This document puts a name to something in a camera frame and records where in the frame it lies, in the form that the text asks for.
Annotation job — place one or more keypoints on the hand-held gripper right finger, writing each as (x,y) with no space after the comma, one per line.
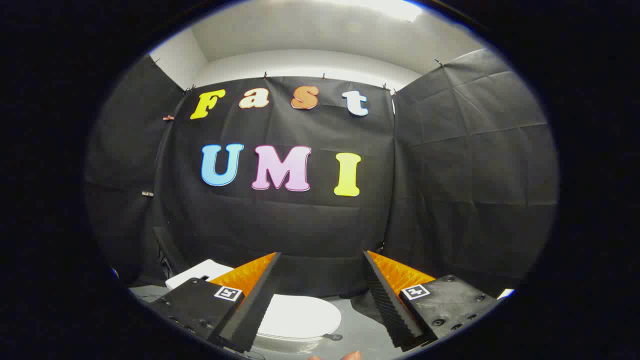
(392,310)

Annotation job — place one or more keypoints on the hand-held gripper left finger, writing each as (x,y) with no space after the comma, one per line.
(250,315)

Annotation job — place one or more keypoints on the white toilet lid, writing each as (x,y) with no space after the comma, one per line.
(300,315)

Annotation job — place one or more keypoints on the white toilet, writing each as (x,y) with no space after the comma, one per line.
(192,276)

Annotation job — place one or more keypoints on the black backdrop cloth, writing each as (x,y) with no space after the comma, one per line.
(300,225)

